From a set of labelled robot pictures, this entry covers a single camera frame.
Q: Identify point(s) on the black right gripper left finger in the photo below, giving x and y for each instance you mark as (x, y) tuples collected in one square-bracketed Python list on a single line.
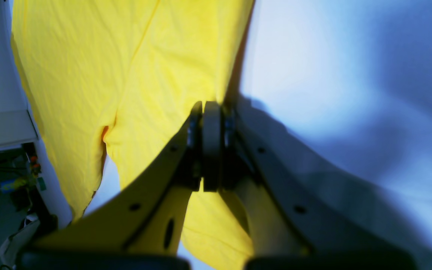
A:
[(145, 217)]

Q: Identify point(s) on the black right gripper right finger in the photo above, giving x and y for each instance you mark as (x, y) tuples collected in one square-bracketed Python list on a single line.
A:
[(284, 220)]

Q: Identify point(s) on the yellow-orange T-shirt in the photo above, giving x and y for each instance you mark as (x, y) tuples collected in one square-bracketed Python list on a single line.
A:
[(119, 76)]

